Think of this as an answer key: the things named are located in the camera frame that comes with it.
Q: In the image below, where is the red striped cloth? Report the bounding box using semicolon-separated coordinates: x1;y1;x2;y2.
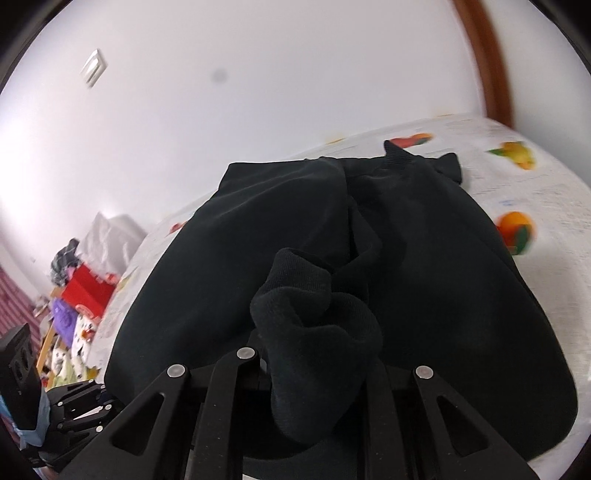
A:
0;265;38;334

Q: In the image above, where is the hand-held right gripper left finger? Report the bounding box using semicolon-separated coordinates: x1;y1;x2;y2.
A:
59;347;259;480

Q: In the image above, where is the white fruit-print bed sheet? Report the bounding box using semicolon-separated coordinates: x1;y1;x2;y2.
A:
85;113;591;476

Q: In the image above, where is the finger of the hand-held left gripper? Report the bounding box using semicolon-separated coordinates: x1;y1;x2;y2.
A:
39;408;122;472
46;379;115;416

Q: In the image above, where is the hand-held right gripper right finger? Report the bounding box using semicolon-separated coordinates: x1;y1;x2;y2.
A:
362;357;542;480

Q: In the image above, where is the black sweater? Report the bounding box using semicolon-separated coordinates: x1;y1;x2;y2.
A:
104;141;579;462

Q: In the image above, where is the white plastic bag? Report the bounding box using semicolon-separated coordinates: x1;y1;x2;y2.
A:
76;212;149;278

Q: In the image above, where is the printed white cloth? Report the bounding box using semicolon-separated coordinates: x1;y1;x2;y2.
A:
48;314;105;386

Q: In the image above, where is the purple bag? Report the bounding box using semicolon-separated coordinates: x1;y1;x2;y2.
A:
51;298;80;346

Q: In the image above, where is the red box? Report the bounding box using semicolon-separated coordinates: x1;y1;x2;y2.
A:
60;265;119;320

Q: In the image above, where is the dark grey cloth pile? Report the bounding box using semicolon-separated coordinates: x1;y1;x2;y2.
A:
50;238;85;285

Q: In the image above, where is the brown wooden door frame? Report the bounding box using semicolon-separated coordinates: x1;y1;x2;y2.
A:
452;0;516;129

